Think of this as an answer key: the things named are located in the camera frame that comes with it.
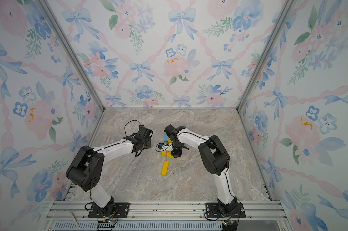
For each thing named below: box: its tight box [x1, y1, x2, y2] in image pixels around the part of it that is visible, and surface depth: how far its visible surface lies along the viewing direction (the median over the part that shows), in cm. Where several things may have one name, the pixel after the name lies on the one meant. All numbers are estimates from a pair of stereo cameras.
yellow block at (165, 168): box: [161, 160, 170, 177], surface depth 90 cm
